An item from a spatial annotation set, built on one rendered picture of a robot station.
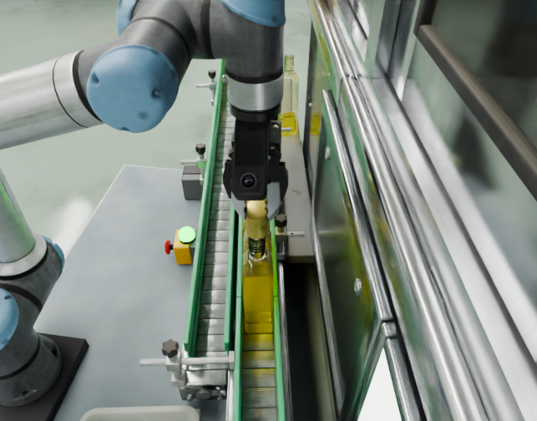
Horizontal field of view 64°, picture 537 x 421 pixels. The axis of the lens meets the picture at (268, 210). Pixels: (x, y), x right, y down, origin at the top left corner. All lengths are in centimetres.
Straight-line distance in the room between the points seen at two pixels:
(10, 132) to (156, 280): 76
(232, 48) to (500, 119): 32
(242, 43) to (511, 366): 41
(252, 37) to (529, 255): 37
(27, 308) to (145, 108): 64
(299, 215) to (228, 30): 72
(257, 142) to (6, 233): 53
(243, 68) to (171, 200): 94
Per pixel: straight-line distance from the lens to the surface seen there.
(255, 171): 57
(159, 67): 43
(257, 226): 70
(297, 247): 108
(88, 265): 131
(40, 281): 101
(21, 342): 98
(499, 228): 33
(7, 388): 106
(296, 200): 121
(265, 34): 53
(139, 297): 119
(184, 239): 117
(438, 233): 37
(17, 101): 51
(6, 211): 90
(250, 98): 56
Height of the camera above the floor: 168
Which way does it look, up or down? 43 degrees down
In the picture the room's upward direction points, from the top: straight up
